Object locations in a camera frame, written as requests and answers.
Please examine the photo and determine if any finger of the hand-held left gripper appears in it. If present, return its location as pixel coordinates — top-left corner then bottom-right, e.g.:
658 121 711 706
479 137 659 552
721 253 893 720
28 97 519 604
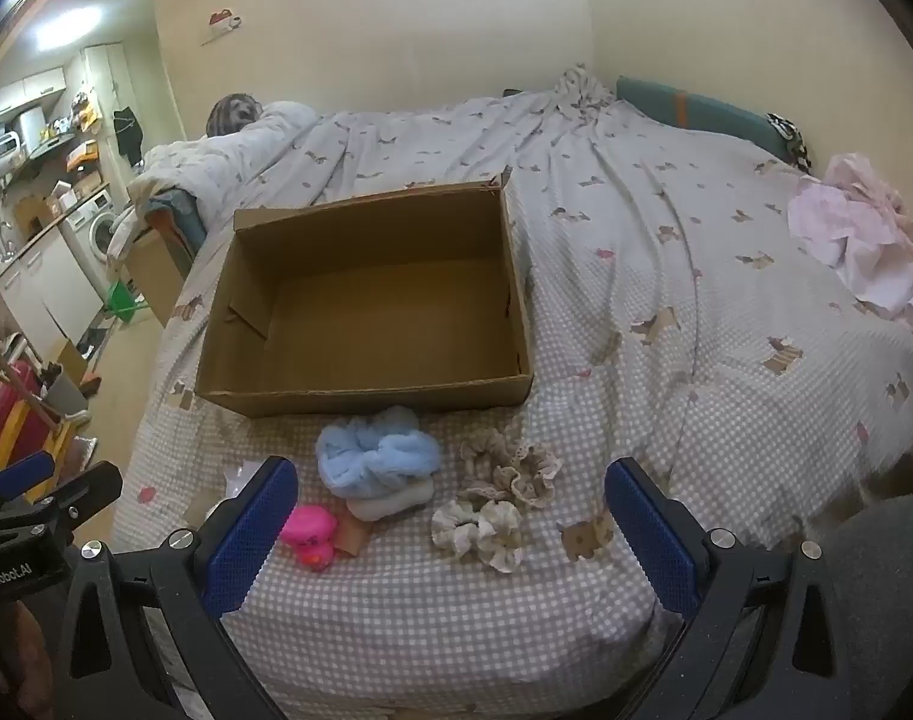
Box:
0 450 57 511
21 461 124 541

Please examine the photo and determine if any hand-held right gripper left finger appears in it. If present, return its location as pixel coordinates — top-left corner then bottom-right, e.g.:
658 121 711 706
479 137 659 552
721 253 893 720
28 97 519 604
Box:
51 456 301 720

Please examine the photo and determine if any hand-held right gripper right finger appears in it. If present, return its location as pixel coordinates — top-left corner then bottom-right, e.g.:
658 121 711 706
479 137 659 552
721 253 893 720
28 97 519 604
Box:
604 456 858 720

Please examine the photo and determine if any clear plastic wrapper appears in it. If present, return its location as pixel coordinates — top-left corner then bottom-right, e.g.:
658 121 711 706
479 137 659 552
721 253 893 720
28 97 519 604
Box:
201 461 270 527

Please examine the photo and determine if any pink rubber toy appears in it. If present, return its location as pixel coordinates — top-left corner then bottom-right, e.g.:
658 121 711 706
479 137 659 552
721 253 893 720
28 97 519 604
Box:
278 504 339 571

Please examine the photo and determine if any beige lace scrunchie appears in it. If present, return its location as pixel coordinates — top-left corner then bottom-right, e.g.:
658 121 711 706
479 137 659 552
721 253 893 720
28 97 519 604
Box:
456 424 562 512

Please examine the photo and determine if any white fuzzy sock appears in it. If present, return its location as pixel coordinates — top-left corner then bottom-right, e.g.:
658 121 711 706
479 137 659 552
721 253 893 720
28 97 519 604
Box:
347 476 435 523

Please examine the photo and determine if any brown cardboard box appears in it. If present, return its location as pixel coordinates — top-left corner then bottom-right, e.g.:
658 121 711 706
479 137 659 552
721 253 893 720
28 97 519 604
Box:
195 169 536 421

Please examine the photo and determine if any red container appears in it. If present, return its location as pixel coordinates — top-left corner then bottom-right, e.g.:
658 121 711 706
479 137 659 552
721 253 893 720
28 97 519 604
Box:
0 360 44 458

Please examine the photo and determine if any grey bin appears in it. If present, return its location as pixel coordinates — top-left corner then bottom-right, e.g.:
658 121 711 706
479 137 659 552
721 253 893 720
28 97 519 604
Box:
42 364 89 417

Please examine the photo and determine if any brown card tag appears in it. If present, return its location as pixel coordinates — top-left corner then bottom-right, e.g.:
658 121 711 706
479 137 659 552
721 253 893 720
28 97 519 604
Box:
332 514 372 557

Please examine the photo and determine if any blue fluffy headband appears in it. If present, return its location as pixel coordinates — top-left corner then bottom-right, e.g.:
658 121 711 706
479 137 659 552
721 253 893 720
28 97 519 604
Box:
315 405 444 500

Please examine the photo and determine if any white floor cabinet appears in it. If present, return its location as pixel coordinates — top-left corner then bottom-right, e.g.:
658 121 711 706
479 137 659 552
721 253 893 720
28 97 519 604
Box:
0 229 104 361

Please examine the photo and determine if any cream ruffled scrunchie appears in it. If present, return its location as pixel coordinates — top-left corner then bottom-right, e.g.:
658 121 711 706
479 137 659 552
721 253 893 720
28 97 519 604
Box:
431 496 526 577

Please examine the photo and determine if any green dustpan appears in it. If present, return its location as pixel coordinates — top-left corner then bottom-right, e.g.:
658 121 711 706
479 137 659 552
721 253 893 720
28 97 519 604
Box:
105 279 153 327

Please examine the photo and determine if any plain cardboard box beside bed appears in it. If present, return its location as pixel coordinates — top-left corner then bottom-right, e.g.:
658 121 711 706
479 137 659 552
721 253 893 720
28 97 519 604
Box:
126 225 194 327

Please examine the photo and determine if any grey clothing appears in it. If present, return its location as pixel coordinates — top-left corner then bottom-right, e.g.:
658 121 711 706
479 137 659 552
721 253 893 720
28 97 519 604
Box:
820 495 913 720

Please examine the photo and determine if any white washing machine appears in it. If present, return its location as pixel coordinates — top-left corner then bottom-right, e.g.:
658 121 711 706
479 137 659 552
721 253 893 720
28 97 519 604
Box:
58 191 123 293

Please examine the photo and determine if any dog print checked blanket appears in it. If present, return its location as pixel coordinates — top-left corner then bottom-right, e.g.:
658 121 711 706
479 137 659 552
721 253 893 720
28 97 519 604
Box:
107 64 913 720

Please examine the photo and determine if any black hanging garment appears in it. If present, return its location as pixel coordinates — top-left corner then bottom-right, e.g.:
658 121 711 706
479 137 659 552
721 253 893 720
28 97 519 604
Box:
112 106 146 166

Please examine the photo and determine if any pale pink cloth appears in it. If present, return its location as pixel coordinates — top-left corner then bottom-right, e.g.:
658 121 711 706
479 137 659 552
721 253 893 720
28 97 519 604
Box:
786 152 913 331

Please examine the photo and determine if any striped grey plush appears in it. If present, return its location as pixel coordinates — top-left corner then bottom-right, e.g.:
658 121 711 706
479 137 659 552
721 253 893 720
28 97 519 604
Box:
205 92 266 137

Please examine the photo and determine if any black and white cloth item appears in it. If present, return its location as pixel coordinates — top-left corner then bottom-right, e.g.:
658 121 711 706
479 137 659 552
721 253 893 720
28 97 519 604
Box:
765 114 813 173

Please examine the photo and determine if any ceiling light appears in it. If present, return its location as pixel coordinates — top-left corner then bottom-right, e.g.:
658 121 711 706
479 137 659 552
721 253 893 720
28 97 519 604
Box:
13 4 104 53

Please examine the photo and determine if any yellow frame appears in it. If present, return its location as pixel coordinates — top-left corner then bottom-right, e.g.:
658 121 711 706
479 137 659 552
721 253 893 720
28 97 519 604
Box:
0 371 78 466

